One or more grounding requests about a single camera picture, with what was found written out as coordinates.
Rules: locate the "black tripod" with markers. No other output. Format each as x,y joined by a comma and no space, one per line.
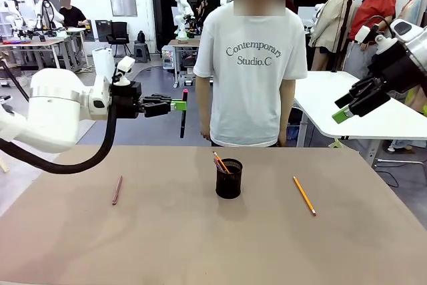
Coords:
344,31

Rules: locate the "person's right hand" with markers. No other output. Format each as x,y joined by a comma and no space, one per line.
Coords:
204,135

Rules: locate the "person's right forearm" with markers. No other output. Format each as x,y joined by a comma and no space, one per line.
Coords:
201,104

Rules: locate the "orange sharpened pencil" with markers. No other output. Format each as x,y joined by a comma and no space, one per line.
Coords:
221,163

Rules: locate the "black office chair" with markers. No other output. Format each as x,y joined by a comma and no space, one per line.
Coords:
119,33

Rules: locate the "person's left forearm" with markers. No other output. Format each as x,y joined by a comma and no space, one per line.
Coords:
287,104

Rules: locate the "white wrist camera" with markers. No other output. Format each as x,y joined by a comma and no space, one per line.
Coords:
363,34
124,66

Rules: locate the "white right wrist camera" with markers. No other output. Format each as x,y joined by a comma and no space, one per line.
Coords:
363,34

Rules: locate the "person's left hand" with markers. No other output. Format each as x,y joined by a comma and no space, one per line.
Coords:
283,136

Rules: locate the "black pen with red ends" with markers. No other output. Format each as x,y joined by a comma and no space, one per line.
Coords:
218,166

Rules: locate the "computer case with coloured lights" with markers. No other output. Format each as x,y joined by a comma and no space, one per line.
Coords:
168,58

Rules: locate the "mannequin with bucket hat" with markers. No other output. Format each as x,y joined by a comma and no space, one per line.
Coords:
417,1

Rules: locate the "white table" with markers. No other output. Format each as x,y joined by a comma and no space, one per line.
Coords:
317,104

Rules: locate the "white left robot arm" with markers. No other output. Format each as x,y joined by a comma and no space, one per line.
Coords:
50,115

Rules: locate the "black mesh pen holder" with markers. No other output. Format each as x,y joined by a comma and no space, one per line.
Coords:
228,185

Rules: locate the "mannequin with beige jacket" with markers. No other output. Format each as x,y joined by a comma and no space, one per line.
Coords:
328,21

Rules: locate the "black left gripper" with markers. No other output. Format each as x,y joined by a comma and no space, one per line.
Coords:
126,101

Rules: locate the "black slanted rod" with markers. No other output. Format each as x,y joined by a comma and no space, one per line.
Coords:
13,81

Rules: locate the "standing person in black cap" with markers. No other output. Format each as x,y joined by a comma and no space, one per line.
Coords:
204,1

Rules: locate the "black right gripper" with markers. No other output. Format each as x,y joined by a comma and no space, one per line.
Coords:
397,68

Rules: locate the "long cluttered work desk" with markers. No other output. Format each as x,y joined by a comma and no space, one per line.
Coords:
33,43

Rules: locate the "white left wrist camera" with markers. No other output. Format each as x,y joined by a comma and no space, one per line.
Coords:
124,66

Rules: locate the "black pen with pink cap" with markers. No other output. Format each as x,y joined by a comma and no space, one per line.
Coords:
183,121

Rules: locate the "background wooden work table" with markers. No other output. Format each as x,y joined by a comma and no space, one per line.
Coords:
183,43

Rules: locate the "black bag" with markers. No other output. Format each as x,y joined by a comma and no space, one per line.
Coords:
141,36

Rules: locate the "clear storage bin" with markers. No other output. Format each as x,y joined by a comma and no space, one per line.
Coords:
187,80

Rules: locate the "person in white T-shirt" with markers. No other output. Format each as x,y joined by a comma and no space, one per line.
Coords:
250,81

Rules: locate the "yellow pencil with pink eraser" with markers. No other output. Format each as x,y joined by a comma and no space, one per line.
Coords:
304,195

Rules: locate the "black stool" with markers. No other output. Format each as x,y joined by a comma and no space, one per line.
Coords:
142,51

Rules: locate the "white air purifier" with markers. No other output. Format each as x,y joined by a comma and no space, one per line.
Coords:
101,61

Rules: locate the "seated person in black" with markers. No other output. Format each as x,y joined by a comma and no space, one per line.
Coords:
71,14

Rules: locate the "person in red shirt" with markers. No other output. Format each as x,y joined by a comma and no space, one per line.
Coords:
373,1

